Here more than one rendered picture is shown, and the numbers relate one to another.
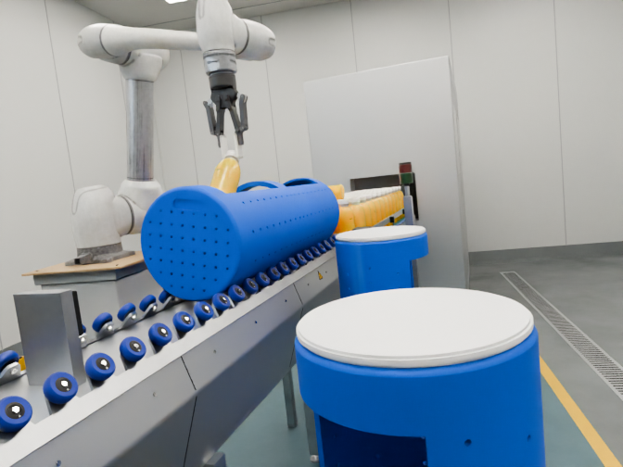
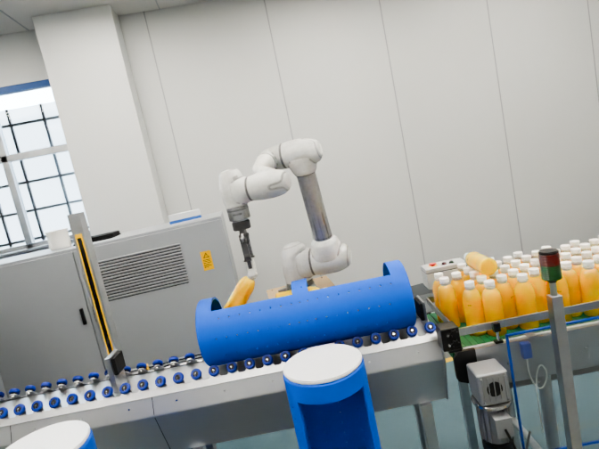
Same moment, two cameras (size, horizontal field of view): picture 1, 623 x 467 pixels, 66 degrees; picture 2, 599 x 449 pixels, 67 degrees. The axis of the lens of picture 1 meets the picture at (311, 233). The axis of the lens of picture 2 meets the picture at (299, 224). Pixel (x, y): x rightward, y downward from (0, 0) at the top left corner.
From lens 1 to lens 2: 2.00 m
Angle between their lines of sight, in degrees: 71
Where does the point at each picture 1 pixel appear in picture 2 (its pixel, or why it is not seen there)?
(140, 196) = (315, 253)
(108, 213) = (291, 265)
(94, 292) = not seen: hidden behind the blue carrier
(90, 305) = not seen: hidden behind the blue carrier
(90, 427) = (96, 412)
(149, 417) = (123, 418)
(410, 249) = (296, 394)
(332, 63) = not seen: outside the picture
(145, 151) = (314, 222)
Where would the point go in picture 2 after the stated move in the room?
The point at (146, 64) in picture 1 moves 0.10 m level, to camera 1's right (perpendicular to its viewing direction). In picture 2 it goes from (296, 167) to (303, 166)
